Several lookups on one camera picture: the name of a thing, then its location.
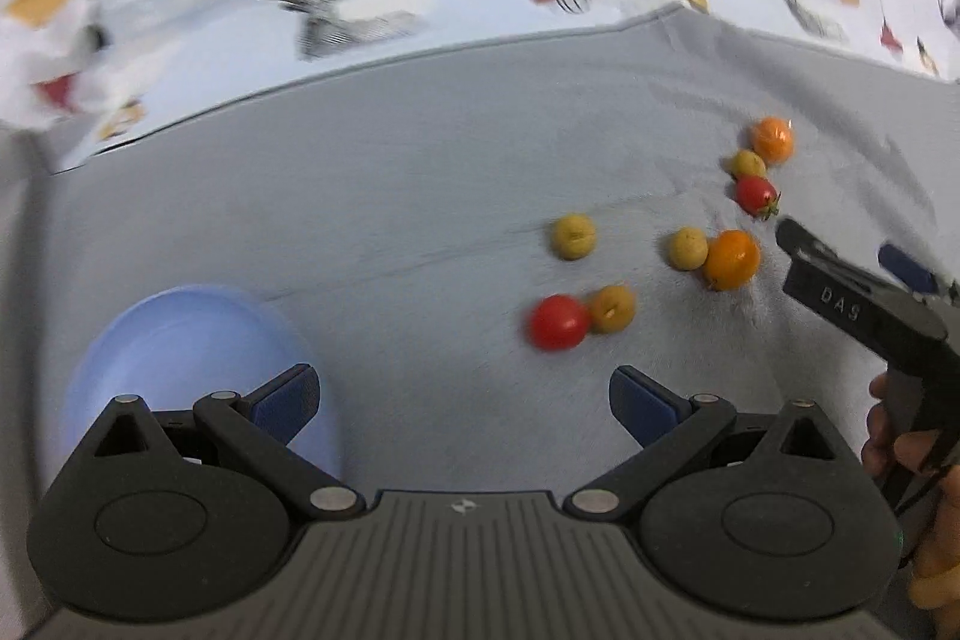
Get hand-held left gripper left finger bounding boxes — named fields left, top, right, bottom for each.
left=71, top=364, right=367, bottom=522

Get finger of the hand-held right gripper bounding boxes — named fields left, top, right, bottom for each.
left=775, top=218, right=882, bottom=290
left=876, top=242, right=960, bottom=311

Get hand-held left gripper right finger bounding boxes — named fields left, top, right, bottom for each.
left=561, top=365, right=863, bottom=522

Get light blue bowl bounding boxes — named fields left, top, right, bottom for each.
left=64, top=284, right=346, bottom=485

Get red tomato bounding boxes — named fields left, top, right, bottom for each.
left=735, top=176, right=782, bottom=221
left=529, top=295, right=591, bottom=352

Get orange mandarin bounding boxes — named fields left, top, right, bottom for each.
left=703, top=230, right=762, bottom=292
left=751, top=116, right=795, bottom=164

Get person's right hand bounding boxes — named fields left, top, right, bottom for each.
left=861, top=374, right=960, bottom=611

